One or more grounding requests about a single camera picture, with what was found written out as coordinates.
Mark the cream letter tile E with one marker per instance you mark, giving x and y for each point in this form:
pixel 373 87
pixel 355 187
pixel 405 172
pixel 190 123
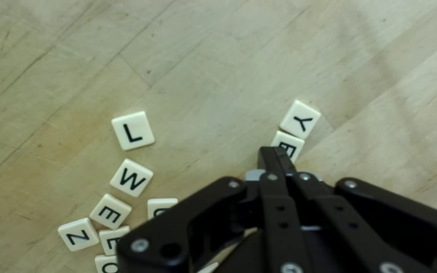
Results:
pixel 109 211
pixel 288 140
pixel 109 242

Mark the cream letter tile U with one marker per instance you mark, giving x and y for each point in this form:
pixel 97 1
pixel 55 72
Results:
pixel 158 207

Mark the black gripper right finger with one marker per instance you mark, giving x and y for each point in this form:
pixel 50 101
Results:
pixel 379 213

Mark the cream letter tile O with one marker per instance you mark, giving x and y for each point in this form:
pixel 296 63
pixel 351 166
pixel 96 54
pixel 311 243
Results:
pixel 105 264

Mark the cream letter tile Y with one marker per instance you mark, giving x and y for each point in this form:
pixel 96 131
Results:
pixel 301 119

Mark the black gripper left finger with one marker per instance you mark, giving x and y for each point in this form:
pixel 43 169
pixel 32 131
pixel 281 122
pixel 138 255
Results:
pixel 272 202

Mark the cream letter tile Z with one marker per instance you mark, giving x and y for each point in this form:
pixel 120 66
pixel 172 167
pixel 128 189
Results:
pixel 78 234

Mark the cream letter tile W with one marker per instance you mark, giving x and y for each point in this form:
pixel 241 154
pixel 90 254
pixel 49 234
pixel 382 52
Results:
pixel 131 178

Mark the cream letter tile L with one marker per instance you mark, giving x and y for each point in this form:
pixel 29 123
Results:
pixel 132 131

